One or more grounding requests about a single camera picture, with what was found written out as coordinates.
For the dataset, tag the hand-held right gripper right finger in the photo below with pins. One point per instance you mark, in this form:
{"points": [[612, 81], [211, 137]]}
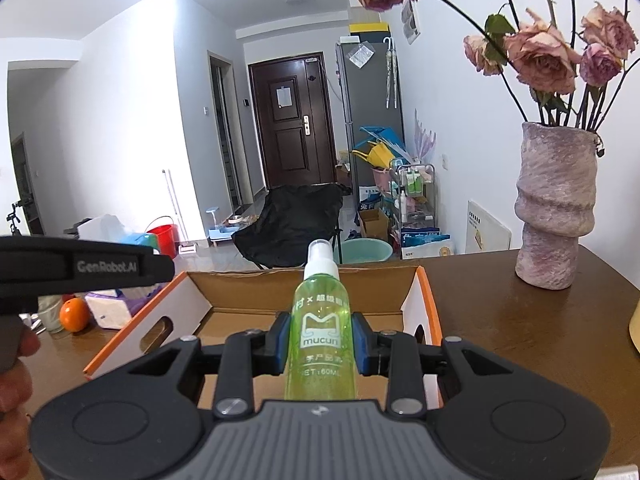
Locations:
{"points": [[359, 345]]}

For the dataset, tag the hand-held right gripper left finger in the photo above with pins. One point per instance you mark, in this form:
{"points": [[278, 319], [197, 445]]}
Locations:
{"points": [[282, 340]]}

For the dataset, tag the green spray bottle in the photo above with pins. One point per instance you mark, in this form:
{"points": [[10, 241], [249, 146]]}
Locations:
{"points": [[320, 320]]}

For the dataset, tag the orange cardboard box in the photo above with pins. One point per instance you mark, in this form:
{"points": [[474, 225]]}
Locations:
{"points": [[250, 290]]}

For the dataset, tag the person's left hand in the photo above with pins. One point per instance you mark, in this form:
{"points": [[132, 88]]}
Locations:
{"points": [[15, 400]]}

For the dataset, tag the orange fruit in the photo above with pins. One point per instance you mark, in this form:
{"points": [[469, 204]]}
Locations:
{"points": [[75, 315]]}

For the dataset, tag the clear glass cup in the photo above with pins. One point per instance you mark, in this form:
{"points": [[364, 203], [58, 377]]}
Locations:
{"points": [[50, 315]]}

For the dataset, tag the purple tissue pack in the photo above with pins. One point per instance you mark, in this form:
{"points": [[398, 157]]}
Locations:
{"points": [[110, 310]]}

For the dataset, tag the red bucket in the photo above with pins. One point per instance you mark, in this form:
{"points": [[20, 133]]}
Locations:
{"points": [[165, 240]]}

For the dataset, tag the green plastic basin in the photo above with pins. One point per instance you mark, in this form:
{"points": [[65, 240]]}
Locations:
{"points": [[367, 251]]}

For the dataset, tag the white mop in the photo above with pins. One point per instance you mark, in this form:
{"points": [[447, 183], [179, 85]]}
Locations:
{"points": [[187, 248]]}

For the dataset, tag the blue pet feeder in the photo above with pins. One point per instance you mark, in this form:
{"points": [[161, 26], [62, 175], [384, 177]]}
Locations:
{"points": [[222, 232]]}

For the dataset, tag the small cardboard box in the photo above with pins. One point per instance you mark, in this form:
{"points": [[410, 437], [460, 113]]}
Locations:
{"points": [[372, 222]]}

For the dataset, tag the pink bucket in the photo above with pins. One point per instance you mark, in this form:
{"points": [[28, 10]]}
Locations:
{"points": [[382, 180]]}

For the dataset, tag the white utility cart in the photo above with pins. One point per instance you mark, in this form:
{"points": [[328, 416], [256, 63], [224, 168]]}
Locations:
{"points": [[412, 185]]}

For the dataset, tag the white leaning board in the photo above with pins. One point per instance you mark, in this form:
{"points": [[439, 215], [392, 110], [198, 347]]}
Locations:
{"points": [[485, 230]]}

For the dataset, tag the brown entrance door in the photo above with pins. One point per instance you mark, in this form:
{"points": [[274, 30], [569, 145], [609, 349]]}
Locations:
{"points": [[290, 145]]}

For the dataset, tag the pink textured vase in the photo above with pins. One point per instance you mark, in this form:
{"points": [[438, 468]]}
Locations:
{"points": [[555, 210]]}

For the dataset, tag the grey refrigerator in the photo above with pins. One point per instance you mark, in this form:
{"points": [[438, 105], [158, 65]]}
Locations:
{"points": [[370, 90]]}

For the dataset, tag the white folded umbrella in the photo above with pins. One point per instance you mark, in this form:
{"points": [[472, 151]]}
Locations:
{"points": [[388, 75]]}

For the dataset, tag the clear plastic bag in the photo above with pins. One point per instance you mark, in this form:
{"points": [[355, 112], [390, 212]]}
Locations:
{"points": [[361, 55]]}

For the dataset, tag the yellow box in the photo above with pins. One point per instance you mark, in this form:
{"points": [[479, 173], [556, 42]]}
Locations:
{"points": [[369, 29]]}

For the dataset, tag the bunch of dried pink roses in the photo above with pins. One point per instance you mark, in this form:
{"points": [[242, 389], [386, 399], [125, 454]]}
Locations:
{"points": [[542, 55]]}

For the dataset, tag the purple wall decoration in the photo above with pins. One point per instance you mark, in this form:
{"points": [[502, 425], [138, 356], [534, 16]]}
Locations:
{"points": [[424, 137]]}

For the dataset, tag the white wall panel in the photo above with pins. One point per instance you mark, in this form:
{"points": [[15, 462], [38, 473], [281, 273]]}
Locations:
{"points": [[411, 22]]}

